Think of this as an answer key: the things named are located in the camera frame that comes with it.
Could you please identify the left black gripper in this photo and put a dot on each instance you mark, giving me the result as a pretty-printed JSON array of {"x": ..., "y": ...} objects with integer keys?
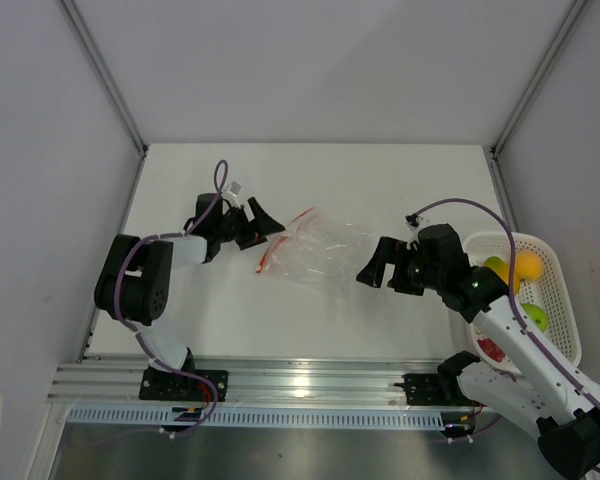
[{"x": 261, "y": 224}]

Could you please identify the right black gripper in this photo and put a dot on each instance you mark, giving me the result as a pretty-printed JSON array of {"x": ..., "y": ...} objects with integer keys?
[{"x": 390, "y": 251}]

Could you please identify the clear zip top bag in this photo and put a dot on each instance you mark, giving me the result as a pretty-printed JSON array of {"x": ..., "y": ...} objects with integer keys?
[{"x": 317, "y": 252}]

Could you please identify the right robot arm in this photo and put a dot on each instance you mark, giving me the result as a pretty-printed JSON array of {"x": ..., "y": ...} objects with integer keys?
[{"x": 559, "y": 406}]

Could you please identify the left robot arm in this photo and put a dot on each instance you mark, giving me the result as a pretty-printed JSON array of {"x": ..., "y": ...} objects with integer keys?
[{"x": 134, "y": 283}]

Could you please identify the yellow green mango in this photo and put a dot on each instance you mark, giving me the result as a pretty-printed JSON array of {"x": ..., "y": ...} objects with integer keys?
[{"x": 502, "y": 269}]

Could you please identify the red grape bunch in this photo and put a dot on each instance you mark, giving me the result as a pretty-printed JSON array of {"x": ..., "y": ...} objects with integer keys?
[{"x": 491, "y": 350}]

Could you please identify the orange fruit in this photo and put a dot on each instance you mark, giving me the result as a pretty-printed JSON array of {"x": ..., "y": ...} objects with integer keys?
[{"x": 528, "y": 265}]

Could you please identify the white perforated plastic basket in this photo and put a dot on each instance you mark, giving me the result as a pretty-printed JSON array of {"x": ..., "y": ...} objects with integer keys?
[{"x": 548, "y": 293}]

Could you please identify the green apple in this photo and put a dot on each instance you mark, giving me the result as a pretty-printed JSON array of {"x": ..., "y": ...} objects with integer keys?
[{"x": 537, "y": 315}]

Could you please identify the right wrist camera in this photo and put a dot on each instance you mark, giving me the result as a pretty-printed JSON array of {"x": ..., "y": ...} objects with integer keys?
[{"x": 415, "y": 224}]

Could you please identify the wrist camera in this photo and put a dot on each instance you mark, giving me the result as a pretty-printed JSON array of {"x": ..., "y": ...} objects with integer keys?
[
  {"x": 415, "y": 224},
  {"x": 231, "y": 194}
]

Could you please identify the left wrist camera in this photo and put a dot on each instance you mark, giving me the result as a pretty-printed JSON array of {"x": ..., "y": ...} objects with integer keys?
[{"x": 231, "y": 194}]

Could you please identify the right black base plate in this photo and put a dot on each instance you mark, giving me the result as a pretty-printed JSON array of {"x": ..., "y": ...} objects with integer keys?
[{"x": 431, "y": 390}]

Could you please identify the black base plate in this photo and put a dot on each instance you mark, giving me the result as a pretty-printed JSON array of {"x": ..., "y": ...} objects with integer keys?
[
  {"x": 431, "y": 390},
  {"x": 158, "y": 385}
]

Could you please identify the aluminium mounting rail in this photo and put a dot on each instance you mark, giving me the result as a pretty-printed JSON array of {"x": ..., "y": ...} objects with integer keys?
[{"x": 285, "y": 382}]

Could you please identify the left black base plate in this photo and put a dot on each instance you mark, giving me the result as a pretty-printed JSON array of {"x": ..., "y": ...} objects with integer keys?
[{"x": 158, "y": 385}]

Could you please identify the white slotted cable duct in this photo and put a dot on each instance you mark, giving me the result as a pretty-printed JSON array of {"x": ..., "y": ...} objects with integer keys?
[{"x": 259, "y": 417}]

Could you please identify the left corner frame post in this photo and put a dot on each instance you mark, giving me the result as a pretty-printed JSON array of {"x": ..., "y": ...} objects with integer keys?
[{"x": 94, "y": 57}]

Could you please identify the corner frame post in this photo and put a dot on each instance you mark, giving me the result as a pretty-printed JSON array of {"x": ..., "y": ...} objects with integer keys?
[
  {"x": 94, "y": 57},
  {"x": 541, "y": 73}
]

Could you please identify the right corner frame post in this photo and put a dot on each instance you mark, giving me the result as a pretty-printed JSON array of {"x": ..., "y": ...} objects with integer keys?
[{"x": 541, "y": 73}]

